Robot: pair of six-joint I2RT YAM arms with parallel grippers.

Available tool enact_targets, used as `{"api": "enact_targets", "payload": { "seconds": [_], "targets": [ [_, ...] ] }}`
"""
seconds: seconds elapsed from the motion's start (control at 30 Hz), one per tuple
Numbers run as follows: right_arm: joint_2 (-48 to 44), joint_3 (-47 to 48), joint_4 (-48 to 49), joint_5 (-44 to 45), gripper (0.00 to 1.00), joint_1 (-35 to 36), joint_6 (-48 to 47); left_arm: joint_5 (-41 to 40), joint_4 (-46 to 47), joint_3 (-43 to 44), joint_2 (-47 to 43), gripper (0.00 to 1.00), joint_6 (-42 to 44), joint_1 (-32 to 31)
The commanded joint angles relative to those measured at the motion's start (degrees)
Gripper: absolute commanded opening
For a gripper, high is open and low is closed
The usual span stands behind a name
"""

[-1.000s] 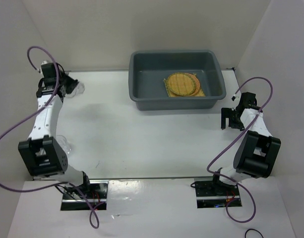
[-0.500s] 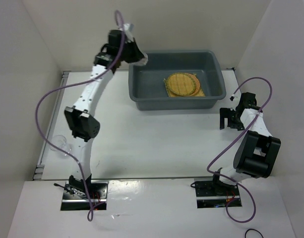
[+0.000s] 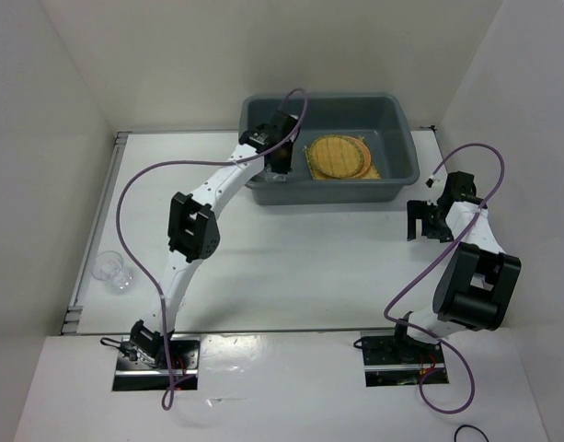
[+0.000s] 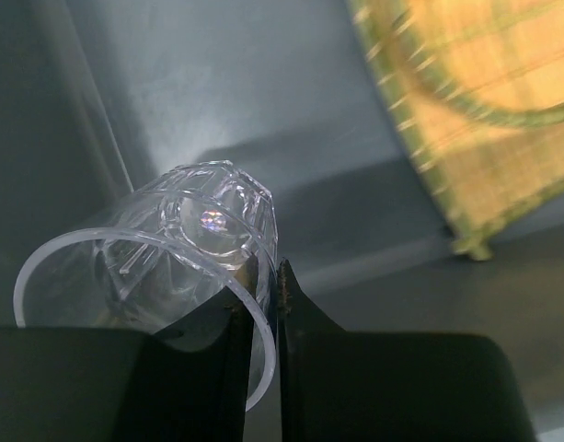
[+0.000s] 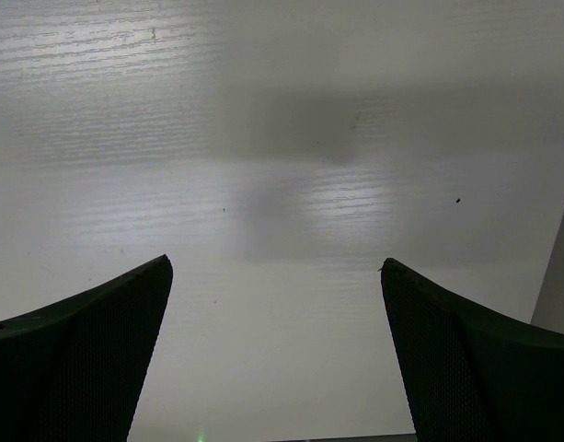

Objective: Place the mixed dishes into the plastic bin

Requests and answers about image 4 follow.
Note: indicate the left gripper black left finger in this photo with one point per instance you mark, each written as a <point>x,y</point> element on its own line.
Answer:
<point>186,383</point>

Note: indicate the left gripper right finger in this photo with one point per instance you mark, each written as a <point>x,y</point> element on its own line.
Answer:
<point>339,385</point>

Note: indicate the clear glass cup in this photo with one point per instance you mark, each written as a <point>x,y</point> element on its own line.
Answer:
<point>157,255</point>

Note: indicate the square woven bamboo mat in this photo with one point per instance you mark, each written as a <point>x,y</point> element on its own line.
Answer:
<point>481,177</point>

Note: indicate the round green-rimmed bamboo tray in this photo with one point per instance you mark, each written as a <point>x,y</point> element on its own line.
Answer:
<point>497,62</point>

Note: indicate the grey plastic bin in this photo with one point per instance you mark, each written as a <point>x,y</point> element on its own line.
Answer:
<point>97,98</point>

